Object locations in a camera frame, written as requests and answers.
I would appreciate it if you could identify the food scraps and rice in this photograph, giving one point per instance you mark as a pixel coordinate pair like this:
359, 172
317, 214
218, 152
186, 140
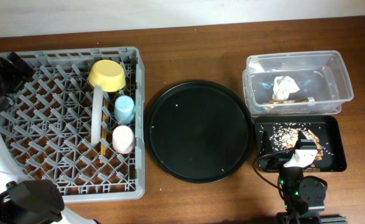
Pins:
284, 136

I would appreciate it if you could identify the gold snack wrapper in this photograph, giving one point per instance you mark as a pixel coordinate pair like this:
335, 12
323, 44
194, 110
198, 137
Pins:
272, 103

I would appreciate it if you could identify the white tissue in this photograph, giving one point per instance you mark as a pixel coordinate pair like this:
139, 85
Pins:
283, 87

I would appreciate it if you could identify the pink cup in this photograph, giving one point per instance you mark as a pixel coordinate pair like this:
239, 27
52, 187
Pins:
123, 139

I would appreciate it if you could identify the blue cup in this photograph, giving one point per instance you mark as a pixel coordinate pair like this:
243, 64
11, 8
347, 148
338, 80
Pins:
124, 109

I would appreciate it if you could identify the wooden chopstick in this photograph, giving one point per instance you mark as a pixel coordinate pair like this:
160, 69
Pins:
103, 131

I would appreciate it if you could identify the yellow bowl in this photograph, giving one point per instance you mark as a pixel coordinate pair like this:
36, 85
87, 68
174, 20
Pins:
107, 74

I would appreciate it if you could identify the light grey plate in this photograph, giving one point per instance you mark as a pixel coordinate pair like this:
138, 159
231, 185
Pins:
96, 116

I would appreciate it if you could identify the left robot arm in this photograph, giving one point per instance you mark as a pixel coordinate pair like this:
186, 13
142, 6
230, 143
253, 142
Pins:
24, 200

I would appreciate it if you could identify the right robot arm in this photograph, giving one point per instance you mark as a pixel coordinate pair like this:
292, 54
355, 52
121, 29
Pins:
303, 196

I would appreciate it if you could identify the grey dishwasher rack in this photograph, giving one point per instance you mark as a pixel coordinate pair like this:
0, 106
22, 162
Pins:
47, 129

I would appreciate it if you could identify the black rectangular tray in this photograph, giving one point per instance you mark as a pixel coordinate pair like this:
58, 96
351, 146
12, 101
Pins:
264, 123

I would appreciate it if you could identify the clear plastic bin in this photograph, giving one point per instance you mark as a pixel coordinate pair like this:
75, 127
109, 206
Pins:
319, 74

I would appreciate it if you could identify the round black tray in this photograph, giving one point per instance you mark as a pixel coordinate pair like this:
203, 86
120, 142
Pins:
199, 132

